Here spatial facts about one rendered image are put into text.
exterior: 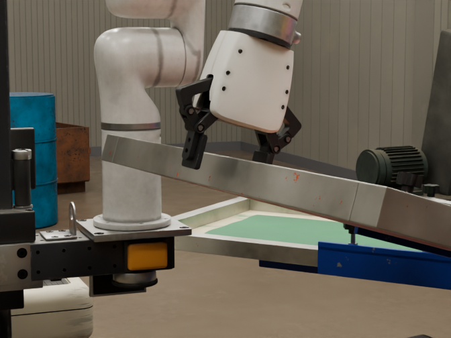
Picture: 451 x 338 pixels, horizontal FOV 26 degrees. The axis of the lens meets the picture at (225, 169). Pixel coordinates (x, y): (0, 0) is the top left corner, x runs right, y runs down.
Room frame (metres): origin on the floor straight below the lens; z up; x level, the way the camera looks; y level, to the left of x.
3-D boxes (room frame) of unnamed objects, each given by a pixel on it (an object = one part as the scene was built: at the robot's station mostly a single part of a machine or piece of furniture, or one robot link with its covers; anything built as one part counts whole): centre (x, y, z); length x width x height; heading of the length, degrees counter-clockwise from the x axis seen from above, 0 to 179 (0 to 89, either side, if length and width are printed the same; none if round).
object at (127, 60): (1.56, 0.14, 1.37); 0.13 x 0.10 x 0.16; 115
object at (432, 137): (7.75, -1.47, 0.76); 0.91 x 0.90 x 1.53; 111
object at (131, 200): (1.57, 0.16, 1.21); 0.16 x 0.13 x 0.15; 21
